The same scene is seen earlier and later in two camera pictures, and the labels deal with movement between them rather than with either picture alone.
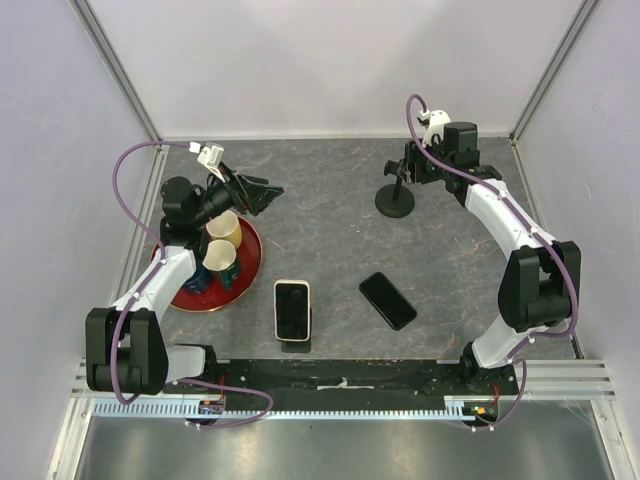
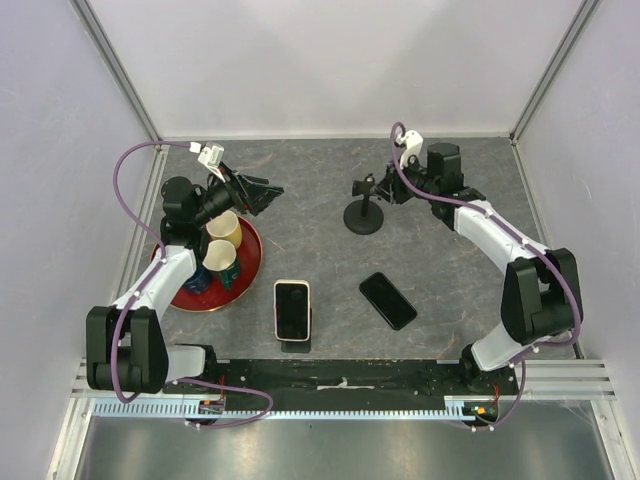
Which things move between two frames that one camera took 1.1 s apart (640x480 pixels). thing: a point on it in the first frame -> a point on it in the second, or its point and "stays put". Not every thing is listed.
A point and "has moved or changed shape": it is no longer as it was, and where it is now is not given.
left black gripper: x=256 y=198 stays put
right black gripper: x=414 y=153 -> x=390 y=187
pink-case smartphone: x=291 y=310 stays put
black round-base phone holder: x=396 y=199 has moved or changed shape
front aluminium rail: x=549 y=380 stays put
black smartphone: x=388 y=300 stays put
